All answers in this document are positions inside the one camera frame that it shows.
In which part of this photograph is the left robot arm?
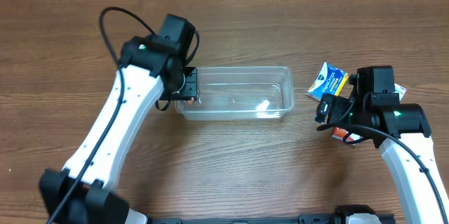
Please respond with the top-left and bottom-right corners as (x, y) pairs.
(39, 8), (199, 224)

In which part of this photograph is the white box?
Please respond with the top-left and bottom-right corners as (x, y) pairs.
(394, 84), (407, 100)

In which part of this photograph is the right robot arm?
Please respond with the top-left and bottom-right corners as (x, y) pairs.
(307, 64), (448, 223)

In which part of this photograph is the orange tube white cap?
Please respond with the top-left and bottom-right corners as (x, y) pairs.
(186, 98), (195, 105)

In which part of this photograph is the clear plastic container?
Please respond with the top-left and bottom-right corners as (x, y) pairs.
(175, 66), (295, 121)

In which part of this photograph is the red box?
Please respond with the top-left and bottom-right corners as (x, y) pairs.
(332, 127), (361, 142)

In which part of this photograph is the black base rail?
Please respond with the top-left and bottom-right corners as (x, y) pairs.
(147, 204), (396, 224)

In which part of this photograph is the blue VapoDrops box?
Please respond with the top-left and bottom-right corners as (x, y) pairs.
(306, 62), (349, 101)

